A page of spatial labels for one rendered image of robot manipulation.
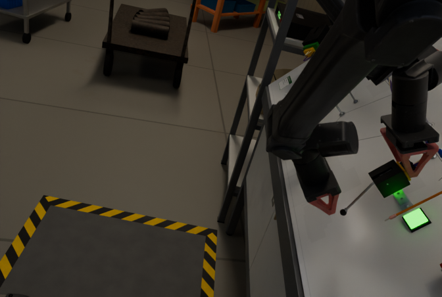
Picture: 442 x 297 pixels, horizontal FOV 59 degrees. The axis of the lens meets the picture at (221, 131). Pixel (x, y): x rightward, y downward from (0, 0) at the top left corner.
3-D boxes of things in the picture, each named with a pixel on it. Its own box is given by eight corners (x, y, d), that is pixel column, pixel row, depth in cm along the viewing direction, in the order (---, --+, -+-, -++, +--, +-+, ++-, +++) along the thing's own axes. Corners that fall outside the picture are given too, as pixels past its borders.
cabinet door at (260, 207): (248, 270, 139) (283, 186, 119) (245, 177, 186) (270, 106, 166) (254, 271, 139) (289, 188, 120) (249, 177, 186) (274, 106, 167)
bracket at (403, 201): (392, 196, 82) (383, 181, 80) (403, 191, 81) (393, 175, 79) (402, 211, 78) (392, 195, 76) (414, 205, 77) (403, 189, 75)
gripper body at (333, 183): (327, 163, 81) (316, 135, 78) (341, 192, 72) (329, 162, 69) (298, 174, 82) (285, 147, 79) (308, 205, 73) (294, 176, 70)
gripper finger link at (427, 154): (418, 159, 78) (421, 118, 74) (437, 180, 72) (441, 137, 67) (384, 165, 78) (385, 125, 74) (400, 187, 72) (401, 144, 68)
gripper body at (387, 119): (412, 117, 77) (414, 83, 73) (440, 144, 68) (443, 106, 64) (379, 124, 77) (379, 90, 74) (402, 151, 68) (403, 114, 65)
